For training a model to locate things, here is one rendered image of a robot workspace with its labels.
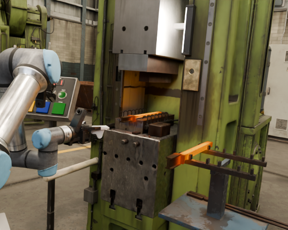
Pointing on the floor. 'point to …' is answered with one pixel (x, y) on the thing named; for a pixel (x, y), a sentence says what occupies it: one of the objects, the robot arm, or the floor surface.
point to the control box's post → (50, 193)
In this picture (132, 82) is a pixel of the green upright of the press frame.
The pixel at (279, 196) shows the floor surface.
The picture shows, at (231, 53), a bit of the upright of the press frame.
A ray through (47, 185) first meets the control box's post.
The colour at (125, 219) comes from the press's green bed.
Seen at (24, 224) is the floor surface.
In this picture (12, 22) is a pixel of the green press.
